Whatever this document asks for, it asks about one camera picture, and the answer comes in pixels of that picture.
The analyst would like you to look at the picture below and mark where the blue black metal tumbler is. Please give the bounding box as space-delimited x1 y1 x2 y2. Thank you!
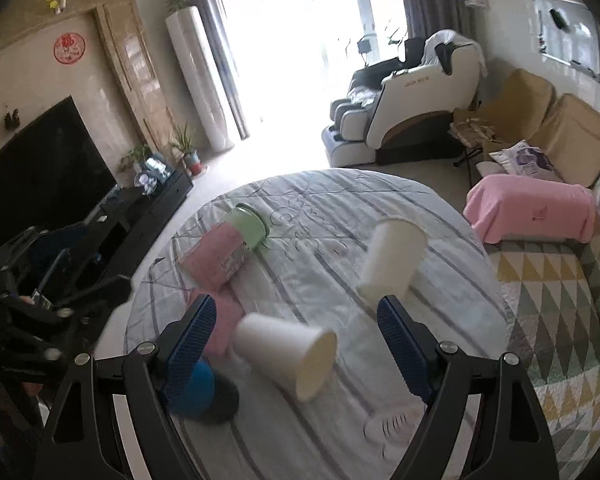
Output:
168 360 239 425

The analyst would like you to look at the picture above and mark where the glass jar pink green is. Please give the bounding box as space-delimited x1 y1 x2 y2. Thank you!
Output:
178 203 270 292

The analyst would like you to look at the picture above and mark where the white paper cup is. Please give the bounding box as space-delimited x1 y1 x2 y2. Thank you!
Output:
355 218 428 312
232 313 338 402

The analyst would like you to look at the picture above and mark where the clear cup pink label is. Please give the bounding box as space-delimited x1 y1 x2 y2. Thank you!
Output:
188 285 245 358

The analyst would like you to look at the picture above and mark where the black tv cabinet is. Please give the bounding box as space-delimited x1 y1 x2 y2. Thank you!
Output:
76 169 193 285

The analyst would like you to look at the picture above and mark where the striped grey quilt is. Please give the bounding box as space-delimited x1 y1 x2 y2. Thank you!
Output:
125 169 513 479

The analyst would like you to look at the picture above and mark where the black television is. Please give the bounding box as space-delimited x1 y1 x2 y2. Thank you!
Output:
0 96 117 246

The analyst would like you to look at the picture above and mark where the triangle pattern quilt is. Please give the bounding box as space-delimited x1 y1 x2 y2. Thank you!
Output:
486 177 600 479

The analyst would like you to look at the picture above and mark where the small green plant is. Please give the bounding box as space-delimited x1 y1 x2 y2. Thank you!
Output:
118 144 152 172

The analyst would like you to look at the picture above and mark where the pink blanket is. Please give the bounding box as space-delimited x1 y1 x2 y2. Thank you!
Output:
463 174 597 244

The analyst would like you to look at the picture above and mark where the potted plant red pot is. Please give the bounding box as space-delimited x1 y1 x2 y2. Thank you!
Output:
171 122 206 177

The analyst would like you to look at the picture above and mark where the purple floral pillow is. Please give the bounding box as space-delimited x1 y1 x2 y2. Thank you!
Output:
489 140 562 182

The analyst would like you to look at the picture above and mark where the folding stool with cloth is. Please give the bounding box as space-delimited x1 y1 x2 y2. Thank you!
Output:
449 108 495 167

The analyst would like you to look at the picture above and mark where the white massage chair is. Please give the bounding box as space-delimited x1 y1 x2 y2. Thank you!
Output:
322 29 488 168

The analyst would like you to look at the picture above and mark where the tan covered sofa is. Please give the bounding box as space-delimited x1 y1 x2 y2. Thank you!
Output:
476 68 600 188

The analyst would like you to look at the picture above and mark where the wooden door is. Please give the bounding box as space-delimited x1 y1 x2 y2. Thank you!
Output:
94 0 175 162

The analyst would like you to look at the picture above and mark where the white standing air conditioner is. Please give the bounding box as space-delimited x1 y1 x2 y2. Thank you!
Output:
166 6 239 153

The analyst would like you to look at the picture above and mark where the photo frame on cabinet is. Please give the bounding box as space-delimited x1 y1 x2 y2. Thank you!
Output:
134 154 174 196

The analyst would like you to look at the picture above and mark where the red round wall sticker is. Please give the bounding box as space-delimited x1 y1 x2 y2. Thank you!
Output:
53 32 86 65

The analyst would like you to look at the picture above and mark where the whiteboard on wall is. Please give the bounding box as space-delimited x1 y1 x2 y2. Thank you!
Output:
533 0 600 82

